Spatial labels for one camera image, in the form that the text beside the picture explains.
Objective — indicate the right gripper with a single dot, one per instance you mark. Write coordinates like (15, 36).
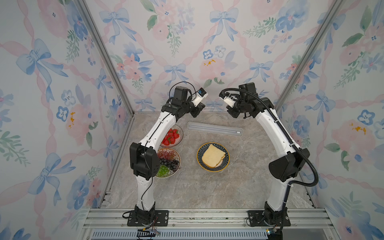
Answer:
(233, 112)

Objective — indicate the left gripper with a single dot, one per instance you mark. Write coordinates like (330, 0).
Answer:
(198, 109)

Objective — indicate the cream plastic wrap dispenser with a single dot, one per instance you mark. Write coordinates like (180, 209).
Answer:
(215, 129)

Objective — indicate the blue yellow-rimmed plate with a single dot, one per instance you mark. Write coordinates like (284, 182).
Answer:
(225, 162)

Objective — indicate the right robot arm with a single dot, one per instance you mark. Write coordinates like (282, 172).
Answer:
(291, 157)

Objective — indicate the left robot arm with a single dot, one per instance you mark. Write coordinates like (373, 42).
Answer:
(144, 160)

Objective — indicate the plate of grapes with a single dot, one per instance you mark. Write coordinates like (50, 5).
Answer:
(170, 162)

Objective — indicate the glass bowl of strawberries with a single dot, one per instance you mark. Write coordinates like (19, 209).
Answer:
(173, 137)

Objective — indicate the bread slices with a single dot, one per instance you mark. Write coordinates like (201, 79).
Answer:
(213, 156)

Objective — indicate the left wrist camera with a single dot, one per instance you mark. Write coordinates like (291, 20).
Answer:
(200, 95)

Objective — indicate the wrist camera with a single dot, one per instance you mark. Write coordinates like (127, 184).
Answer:
(226, 97)
(200, 95)

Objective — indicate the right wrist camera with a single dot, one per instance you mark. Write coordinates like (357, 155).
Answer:
(226, 97)

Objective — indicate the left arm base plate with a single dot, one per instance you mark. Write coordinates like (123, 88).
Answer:
(139, 218)

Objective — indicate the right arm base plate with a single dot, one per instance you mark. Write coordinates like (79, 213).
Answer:
(261, 218)

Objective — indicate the aluminium front rail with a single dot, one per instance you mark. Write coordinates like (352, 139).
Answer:
(208, 224)

